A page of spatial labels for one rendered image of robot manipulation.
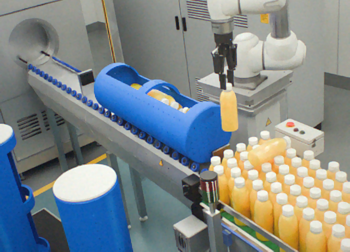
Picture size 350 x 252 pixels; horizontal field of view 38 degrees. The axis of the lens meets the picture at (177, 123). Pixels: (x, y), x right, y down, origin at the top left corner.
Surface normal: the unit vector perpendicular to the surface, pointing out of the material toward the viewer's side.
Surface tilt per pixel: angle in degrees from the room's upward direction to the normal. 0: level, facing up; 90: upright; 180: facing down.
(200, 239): 90
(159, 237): 0
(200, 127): 90
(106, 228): 90
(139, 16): 90
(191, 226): 0
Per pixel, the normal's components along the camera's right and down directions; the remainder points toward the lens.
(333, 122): -0.12, -0.88
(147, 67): -0.72, 0.41
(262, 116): 0.68, 0.26
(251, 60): -0.20, 0.45
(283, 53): -0.08, 0.62
